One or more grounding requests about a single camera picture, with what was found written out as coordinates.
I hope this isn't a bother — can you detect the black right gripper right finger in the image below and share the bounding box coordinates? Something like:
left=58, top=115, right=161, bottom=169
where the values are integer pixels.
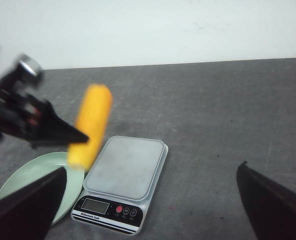
left=236, top=161, right=296, bottom=240

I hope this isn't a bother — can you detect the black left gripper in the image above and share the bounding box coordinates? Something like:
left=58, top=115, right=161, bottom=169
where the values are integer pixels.
left=0, top=89, right=89, bottom=148

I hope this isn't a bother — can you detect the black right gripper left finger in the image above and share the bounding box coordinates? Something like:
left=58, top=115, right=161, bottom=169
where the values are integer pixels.
left=0, top=167, right=67, bottom=240

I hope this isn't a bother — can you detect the yellow corn cob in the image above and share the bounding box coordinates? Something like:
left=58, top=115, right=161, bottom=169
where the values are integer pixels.
left=67, top=84, right=113, bottom=172

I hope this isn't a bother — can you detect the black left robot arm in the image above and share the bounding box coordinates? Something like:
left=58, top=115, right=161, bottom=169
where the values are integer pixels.
left=0, top=54, right=89, bottom=148

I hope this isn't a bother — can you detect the green shallow plate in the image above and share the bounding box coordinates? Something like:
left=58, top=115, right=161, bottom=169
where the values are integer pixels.
left=0, top=151, right=85, bottom=225

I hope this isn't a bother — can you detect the silver digital kitchen scale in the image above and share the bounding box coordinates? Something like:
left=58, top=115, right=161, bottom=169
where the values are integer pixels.
left=71, top=136, right=169, bottom=236

